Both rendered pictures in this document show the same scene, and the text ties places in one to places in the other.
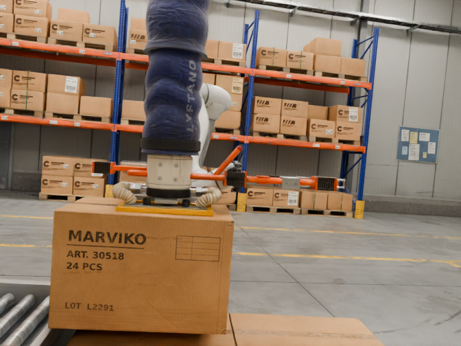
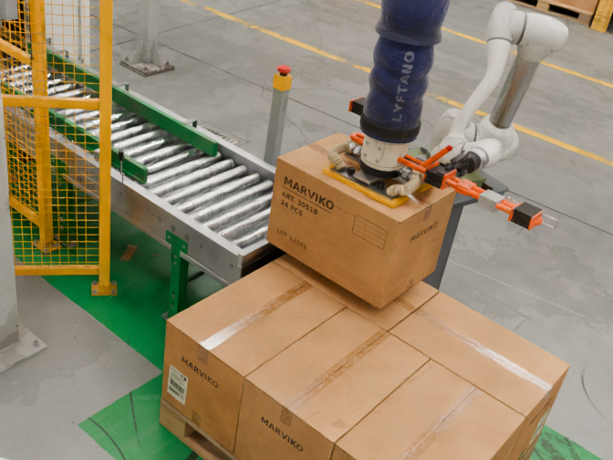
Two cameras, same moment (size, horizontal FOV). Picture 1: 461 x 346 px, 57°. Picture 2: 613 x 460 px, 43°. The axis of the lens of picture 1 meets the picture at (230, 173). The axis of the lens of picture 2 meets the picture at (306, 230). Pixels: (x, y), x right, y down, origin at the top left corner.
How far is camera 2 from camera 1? 185 cm
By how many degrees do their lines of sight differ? 48
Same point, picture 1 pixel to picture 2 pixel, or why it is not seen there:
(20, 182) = not seen: outside the picture
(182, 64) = (396, 57)
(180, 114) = (388, 103)
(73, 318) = (281, 242)
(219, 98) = (541, 39)
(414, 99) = not seen: outside the picture
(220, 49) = not seen: outside the picture
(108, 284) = (305, 228)
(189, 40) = (407, 34)
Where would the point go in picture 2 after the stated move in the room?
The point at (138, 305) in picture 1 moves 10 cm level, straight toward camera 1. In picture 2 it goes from (322, 254) to (308, 264)
